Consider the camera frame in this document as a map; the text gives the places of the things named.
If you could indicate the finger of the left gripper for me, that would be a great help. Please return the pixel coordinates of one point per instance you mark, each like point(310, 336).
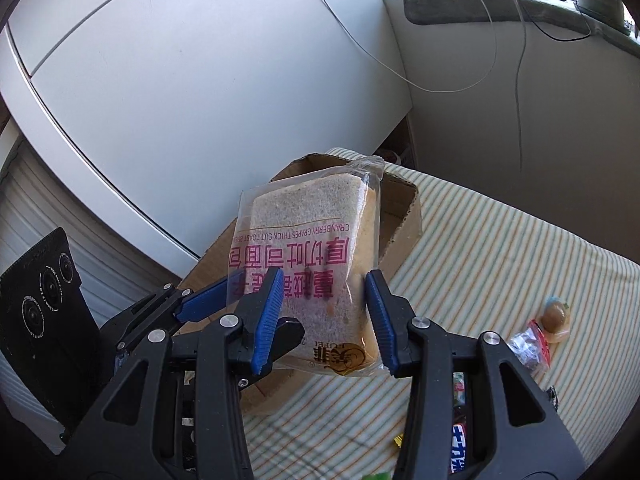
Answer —
point(286, 335)

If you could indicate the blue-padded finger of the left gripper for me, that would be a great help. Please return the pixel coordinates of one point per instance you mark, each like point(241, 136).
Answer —
point(211, 299)

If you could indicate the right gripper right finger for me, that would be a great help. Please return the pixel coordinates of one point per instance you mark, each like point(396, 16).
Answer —
point(512, 429)

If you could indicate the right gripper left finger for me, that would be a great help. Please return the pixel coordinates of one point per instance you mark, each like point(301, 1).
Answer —
point(172, 411)

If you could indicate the packaged toast bread slice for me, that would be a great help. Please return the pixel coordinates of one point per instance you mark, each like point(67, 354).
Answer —
point(321, 229)

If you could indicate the dark cookie bag red trim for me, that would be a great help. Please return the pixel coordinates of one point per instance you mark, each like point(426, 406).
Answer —
point(531, 348)

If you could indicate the snickers bar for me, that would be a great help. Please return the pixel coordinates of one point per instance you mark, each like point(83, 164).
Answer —
point(458, 448)

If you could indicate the brown round jelly cup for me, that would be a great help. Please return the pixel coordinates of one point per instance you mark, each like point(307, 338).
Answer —
point(555, 320)

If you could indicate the white cabinet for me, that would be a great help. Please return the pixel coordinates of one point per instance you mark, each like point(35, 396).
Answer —
point(157, 114)

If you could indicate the dark window sill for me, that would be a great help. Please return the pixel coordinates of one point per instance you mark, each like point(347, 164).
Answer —
point(436, 12)

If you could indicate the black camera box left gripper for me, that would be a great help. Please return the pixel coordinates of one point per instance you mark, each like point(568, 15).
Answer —
point(48, 334)

